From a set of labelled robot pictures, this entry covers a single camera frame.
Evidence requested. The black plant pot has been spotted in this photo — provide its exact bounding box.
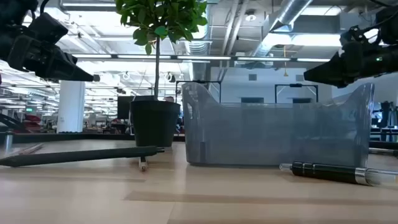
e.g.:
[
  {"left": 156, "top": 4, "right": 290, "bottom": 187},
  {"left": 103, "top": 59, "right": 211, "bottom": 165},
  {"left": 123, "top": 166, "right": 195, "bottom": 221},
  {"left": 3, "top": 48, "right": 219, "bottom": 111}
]
[{"left": 129, "top": 100, "right": 182, "bottom": 148}]

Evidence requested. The black monitor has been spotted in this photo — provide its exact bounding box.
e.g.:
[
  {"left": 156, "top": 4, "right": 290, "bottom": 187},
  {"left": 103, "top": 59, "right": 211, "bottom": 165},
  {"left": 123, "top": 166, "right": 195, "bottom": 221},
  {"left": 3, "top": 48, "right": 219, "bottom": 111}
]
[{"left": 117, "top": 95, "right": 155, "bottom": 120}]

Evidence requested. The long slim black pen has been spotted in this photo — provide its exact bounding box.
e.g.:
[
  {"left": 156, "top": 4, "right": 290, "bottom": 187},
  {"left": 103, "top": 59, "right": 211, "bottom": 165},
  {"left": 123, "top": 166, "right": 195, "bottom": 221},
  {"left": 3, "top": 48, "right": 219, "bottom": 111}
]
[{"left": 0, "top": 145, "right": 165, "bottom": 168}]

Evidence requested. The black equipment stand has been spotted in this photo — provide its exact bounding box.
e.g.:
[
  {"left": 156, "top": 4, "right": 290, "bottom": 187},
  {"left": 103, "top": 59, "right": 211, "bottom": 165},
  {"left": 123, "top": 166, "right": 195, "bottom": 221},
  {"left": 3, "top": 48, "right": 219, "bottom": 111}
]
[{"left": 371, "top": 101, "right": 398, "bottom": 142}]

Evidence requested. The grey translucent plastic bin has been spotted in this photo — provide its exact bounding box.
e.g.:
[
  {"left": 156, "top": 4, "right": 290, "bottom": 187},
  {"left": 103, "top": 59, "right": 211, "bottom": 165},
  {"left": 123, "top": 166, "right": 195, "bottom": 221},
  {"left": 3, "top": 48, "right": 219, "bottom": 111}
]
[{"left": 182, "top": 82, "right": 375, "bottom": 168}]

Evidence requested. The silver ventilation duct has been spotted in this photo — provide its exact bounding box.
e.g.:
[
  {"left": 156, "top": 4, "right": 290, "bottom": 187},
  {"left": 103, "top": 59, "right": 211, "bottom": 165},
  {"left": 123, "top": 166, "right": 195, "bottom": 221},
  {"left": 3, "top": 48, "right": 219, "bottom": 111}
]
[{"left": 251, "top": 0, "right": 313, "bottom": 57}]

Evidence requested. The black metal frame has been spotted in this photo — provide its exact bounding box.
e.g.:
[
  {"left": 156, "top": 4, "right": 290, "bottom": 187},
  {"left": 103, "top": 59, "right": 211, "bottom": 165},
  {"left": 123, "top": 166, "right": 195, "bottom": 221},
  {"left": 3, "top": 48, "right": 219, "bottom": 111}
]
[
  {"left": 175, "top": 80, "right": 222, "bottom": 103},
  {"left": 274, "top": 83, "right": 319, "bottom": 104}
]

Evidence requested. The long ceiling light strip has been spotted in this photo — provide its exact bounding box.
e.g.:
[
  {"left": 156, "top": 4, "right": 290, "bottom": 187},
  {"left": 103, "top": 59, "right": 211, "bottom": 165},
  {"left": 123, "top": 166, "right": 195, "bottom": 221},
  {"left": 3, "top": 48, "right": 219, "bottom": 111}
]
[{"left": 71, "top": 54, "right": 331, "bottom": 62}]

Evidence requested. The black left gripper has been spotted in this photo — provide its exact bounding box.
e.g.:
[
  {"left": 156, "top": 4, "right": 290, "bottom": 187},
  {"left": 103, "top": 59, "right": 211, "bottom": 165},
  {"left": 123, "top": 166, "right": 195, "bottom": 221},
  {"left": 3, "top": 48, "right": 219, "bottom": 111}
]
[{"left": 0, "top": 33, "right": 95, "bottom": 83}]

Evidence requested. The white round pillar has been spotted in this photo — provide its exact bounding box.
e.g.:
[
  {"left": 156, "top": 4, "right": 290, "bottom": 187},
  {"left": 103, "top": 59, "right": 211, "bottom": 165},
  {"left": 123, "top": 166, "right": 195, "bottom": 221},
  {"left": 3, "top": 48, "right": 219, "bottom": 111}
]
[{"left": 57, "top": 80, "right": 86, "bottom": 134}]

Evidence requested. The plain wooden pencil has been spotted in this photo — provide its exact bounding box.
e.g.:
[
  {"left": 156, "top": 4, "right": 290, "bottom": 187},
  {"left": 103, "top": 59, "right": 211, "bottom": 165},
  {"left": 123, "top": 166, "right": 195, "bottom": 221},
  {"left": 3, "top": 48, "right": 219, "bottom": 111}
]
[{"left": 12, "top": 142, "right": 44, "bottom": 156}]

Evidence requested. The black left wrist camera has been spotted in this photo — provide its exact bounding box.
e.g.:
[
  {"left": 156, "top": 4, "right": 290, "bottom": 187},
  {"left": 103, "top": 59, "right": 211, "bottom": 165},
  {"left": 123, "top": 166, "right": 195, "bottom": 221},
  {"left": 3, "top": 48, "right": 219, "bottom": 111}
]
[{"left": 29, "top": 12, "right": 69, "bottom": 45}]

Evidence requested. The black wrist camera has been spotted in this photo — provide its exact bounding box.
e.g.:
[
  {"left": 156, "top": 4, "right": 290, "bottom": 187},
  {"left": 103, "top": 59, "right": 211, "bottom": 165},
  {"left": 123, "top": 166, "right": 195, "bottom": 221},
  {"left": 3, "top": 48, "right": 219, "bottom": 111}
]
[
  {"left": 29, "top": 12, "right": 69, "bottom": 45},
  {"left": 340, "top": 26, "right": 371, "bottom": 47}
]

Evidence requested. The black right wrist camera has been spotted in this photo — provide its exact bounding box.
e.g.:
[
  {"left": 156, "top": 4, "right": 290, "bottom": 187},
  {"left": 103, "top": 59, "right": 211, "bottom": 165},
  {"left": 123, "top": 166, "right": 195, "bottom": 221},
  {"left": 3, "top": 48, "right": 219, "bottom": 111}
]
[{"left": 340, "top": 26, "right": 371, "bottom": 47}]

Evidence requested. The green leafy potted tree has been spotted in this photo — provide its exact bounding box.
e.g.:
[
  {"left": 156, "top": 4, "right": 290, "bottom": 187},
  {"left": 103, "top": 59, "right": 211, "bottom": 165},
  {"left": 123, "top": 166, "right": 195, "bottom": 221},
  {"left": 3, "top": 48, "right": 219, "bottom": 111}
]
[{"left": 114, "top": 0, "right": 208, "bottom": 102}]

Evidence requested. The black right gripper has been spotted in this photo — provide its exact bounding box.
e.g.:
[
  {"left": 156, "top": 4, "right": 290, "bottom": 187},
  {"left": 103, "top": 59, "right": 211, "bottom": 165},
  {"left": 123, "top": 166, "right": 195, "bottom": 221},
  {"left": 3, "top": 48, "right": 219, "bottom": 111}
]
[{"left": 303, "top": 39, "right": 398, "bottom": 89}]

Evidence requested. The silver metal post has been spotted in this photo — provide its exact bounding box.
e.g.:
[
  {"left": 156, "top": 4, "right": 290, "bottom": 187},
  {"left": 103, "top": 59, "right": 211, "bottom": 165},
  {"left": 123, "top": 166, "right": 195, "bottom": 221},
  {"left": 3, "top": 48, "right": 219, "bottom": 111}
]
[{"left": 2, "top": 130, "right": 14, "bottom": 152}]

